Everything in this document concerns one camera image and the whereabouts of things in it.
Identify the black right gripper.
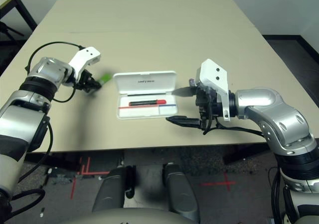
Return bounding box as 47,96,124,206
165,85,222,131

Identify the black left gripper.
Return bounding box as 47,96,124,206
74,69,103,94

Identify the black marker red cap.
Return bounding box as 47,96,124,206
128,99,167,107

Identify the white plastic pencil case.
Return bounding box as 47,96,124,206
113,70,178,120

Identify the dark table underframe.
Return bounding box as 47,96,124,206
24,144,275,170

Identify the grey robot right leg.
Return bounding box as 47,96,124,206
161,162,200,223

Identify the grey robot leg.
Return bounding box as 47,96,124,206
161,162,200,223
91,165,137,214

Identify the black tripod stand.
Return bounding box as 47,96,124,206
0,21,26,46

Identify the grey robot left leg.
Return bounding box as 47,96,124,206
91,165,137,214

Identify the beige robot torso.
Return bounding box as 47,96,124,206
66,207,200,224

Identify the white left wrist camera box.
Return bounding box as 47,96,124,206
68,46,102,82

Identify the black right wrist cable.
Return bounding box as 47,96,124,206
202,116,265,136

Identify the grey metal floor bracket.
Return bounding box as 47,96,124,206
50,173,76,185

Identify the beige side table black frame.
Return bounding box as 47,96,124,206
0,0,38,33

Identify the black right shoulder cable bundle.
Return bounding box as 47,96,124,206
270,166,290,224

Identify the black shoulder cable bundle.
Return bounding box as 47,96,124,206
0,120,55,223
270,166,290,224

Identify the black left shoulder cable bundle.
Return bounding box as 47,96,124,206
0,120,55,223

